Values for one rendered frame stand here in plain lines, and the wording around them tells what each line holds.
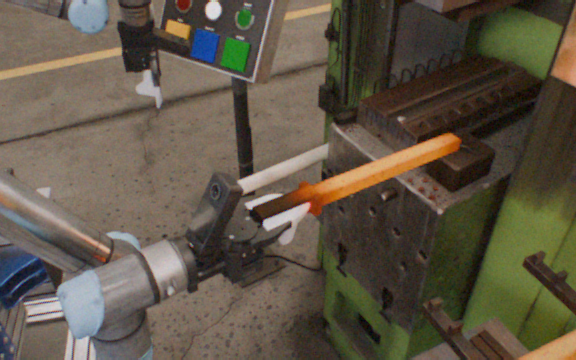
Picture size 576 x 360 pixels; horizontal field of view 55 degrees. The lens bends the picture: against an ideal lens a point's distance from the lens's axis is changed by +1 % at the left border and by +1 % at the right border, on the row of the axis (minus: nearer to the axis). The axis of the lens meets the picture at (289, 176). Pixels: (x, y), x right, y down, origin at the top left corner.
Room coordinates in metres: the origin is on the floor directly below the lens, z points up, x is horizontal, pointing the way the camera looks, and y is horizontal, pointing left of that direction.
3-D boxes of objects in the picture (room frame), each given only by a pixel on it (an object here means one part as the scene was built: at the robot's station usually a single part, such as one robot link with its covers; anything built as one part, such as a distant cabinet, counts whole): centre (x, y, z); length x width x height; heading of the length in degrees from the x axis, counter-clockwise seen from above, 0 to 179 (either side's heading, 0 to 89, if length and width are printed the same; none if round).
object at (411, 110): (1.14, -0.41, 0.99); 0.42 x 0.05 x 0.01; 124
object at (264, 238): (0.54, 0.04, 1.13); 0.09 x 0.05 x 0.02; 121
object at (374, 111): (1.16, -0.40, 0.96); 0.42 x 0.20 x 0.09; 124
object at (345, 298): (1.12, -0.43, 0.23); 0.55 x 0.37 x 0.47; 124
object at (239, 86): (1.46, 0.15, 0.54); 0.04 x 0.04 x 1.08; 34
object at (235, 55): (1.30, 0.14, 1.01); 0.07 x 0.05 x 0.07; 59
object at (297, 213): (0.57, 0.00, 1.11); 0.09 x 0.03 x 0.06; 121
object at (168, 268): (0.48, 0.17, 1.12); 0.08 x 0.05 x 0.08; 34
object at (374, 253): (1.12, -0.43, 0.69); 0.56 x 0.38 x 0.45; 124
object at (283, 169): (1.28, 0.05, 0.62); 0.44 x 0.05 x 0.05; 124
